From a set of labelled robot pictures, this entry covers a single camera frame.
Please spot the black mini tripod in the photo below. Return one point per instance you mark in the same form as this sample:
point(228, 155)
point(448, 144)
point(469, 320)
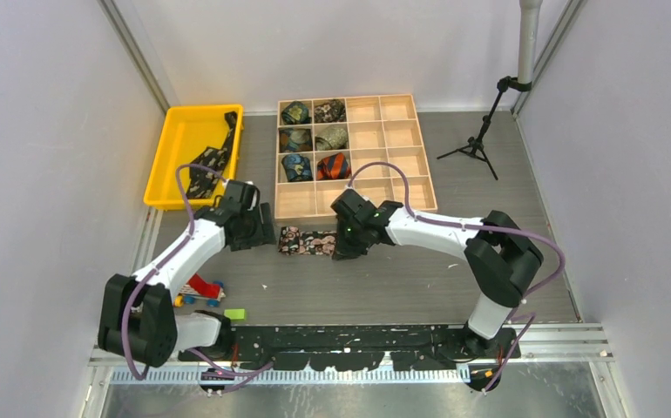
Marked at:
point(475, 147)

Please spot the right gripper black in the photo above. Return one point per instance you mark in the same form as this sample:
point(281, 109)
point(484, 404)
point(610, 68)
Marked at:
point(343, 251)

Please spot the yellow plastic bin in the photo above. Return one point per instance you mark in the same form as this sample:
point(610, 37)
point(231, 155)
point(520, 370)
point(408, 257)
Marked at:
point(188, 131)

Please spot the pink floral black tie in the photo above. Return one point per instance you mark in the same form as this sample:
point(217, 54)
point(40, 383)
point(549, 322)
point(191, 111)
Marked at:
point(294, 241)

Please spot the dark green rolled tie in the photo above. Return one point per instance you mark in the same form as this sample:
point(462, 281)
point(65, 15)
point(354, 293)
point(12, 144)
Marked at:
point(295, 113)

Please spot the grey vertical pole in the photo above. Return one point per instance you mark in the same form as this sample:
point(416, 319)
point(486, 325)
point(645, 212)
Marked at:
point(527, 42)

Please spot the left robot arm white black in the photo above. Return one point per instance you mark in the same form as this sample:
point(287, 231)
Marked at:
point(138, 320)

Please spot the black patterned tie in bin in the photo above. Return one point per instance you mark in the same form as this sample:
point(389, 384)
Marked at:
point(202, 183)

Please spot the blue paisley rolled tie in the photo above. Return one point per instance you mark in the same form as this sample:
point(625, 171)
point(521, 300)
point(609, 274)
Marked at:
point(297, 168)

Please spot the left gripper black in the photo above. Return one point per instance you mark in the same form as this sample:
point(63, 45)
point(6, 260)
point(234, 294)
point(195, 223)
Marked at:
point(264, 233)

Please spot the green block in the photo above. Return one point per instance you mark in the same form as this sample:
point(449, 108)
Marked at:
point(235, 314)

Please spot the dark brown floral rolled tie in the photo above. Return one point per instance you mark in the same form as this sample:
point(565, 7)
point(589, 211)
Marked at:
point(330, 111)

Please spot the aluminium rail frame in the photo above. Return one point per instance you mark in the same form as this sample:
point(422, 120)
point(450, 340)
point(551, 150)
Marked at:
point(540, 343)

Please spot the olive paisley rolled tie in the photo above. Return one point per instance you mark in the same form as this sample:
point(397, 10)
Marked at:
point(332, 137)

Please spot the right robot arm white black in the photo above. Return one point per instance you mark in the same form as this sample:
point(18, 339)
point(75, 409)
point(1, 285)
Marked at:
point(503, 261)

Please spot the teal brown rolled tie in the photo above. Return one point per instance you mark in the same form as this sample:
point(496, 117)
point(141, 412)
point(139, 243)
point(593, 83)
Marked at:
point(295, 140)

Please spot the red toy truck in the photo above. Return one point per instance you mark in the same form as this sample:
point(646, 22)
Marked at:
point(197, 289)

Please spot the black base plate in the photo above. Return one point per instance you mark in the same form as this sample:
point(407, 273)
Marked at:
point(355, 348)

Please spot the wooden compartment tray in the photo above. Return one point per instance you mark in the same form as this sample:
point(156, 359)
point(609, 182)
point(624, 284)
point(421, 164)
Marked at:
point(386, 153)

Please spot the orange navy striped rolled tie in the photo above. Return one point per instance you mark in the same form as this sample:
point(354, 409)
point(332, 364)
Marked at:
point(333, 167)

